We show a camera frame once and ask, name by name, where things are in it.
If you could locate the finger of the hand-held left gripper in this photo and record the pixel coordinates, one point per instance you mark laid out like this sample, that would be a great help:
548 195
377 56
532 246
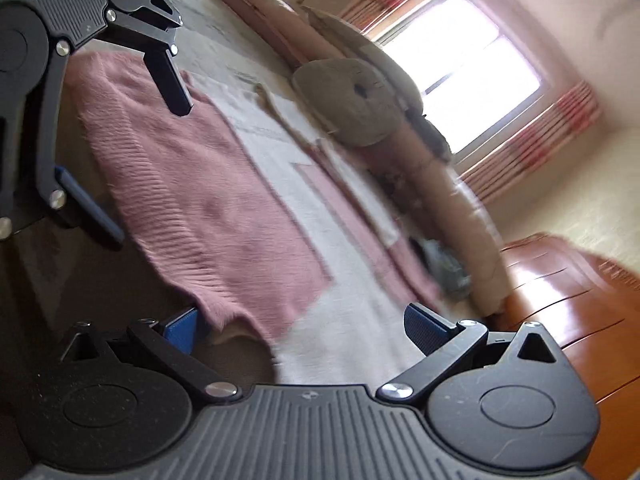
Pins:
85 200
167 75

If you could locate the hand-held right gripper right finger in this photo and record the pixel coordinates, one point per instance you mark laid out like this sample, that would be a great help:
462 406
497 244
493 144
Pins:
425 327

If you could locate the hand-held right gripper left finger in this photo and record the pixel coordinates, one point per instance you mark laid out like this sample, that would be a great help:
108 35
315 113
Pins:
182 332

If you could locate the pink and white sweater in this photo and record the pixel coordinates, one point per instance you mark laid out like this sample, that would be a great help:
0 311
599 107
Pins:
200 200

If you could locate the blue baseball cap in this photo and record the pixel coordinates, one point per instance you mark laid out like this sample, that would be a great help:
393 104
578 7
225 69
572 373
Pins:
445 267

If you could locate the folded floral quilt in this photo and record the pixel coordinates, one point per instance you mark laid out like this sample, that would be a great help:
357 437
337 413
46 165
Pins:
450 210

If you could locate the wooden headboard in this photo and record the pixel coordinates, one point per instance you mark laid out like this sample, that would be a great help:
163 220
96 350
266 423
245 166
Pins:
575 310

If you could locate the grey cat-face cushion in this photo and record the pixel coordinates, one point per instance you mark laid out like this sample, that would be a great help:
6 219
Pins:
350 100

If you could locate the grey pillow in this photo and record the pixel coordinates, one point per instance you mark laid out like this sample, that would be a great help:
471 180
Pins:
370 55

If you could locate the window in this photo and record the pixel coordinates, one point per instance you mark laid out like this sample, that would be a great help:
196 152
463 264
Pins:
460 70

